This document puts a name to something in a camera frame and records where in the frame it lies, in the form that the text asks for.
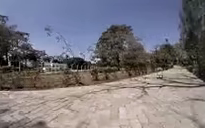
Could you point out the large round green tree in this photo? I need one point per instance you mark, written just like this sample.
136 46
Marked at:
118 46

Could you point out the pale stone paved path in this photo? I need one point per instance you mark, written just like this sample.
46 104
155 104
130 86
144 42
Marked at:
123 103

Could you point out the white building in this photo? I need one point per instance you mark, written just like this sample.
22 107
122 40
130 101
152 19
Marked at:
53 66

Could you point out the small pale object on path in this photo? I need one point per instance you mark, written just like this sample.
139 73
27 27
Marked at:
159 76

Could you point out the group of dark trees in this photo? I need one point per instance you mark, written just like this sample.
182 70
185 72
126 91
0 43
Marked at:
10 46

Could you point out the tall trees beside path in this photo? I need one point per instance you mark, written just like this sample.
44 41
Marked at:
198 33

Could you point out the low stone wall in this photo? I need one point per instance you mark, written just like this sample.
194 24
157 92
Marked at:
40 80

